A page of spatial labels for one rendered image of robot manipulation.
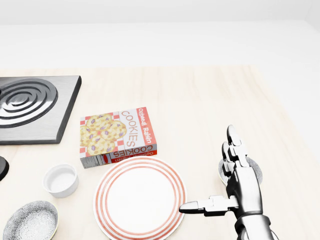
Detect white plate with red rings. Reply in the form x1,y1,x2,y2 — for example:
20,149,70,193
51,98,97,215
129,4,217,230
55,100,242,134
92,156,188,240

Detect small white ramekin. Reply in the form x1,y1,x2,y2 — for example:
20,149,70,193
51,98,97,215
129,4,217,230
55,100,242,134
42,163,80,199

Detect grey patterned bowl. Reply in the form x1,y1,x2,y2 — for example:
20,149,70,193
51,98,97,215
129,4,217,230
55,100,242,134
218,156,264,187
2,200,59,240

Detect oatmeal raisin cookies box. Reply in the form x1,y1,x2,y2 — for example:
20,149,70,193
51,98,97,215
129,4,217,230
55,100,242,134
79,106,158,170

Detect round black stove knob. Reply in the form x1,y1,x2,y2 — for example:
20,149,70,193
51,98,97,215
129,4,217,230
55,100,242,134
0,156,10,182

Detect flat dark stove plate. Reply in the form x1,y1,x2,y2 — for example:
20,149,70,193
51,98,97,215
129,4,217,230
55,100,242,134
0,75,83,146

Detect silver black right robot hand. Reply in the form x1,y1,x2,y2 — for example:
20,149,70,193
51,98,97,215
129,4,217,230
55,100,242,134
178,124,264,220

